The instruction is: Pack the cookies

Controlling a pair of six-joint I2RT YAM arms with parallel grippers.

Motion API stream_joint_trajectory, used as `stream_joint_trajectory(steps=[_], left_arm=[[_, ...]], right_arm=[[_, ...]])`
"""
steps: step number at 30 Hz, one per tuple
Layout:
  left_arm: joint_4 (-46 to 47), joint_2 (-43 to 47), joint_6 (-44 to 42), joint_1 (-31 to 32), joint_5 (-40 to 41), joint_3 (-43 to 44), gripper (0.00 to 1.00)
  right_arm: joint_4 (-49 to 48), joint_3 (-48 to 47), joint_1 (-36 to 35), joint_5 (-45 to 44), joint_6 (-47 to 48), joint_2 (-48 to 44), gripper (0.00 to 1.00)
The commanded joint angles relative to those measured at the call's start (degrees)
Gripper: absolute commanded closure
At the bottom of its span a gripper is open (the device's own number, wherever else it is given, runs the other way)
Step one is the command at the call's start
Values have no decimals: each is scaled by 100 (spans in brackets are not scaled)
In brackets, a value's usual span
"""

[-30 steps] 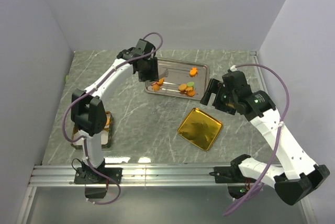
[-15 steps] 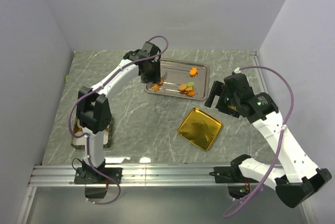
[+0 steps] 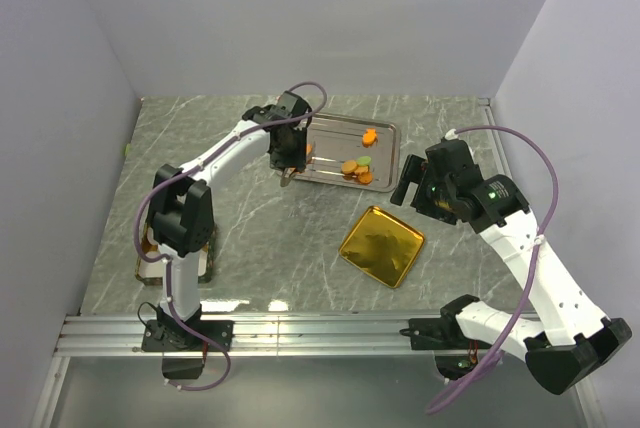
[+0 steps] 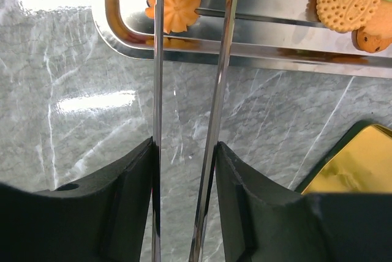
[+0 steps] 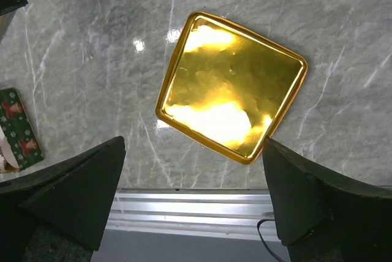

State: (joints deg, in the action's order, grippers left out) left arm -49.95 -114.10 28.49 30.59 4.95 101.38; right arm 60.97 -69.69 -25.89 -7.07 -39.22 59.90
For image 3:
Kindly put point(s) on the tan round sandwich cookie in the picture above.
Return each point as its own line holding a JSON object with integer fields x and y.
{"x": 349, "y": 167}

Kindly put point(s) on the green christmas cookie tin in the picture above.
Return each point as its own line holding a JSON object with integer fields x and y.
{"x": 151, "y": 274}

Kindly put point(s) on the orange pineapple cookie top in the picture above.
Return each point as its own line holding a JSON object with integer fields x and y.
{"x": 369, "y": 138}

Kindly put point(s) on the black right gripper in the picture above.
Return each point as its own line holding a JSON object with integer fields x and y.
{"x": 413, "y": 172}

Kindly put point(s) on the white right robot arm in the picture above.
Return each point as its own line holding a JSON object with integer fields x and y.
{"x": 572, "y": 336}

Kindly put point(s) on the silver metal tray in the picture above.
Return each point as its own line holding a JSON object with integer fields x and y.
{"x": 338, "y": 138}

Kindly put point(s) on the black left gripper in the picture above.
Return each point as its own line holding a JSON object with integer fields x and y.
{"x": 298, "y": 160}

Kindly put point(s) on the green sandwich cookie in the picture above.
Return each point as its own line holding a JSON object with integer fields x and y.
{"x": 363, "y": 161}

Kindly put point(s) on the gold tin lid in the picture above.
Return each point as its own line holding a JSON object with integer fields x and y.
{"x": 382, "y": 246}

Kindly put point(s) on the aluminium mounting rail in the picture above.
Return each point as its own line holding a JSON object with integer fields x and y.
{"x": 268, "y": 334}

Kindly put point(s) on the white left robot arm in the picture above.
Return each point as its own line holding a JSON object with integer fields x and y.
{"x": 175, "y": 220}

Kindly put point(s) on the orange chocolate chip cookie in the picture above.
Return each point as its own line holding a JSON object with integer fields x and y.
{"x": 365, "y": 178}

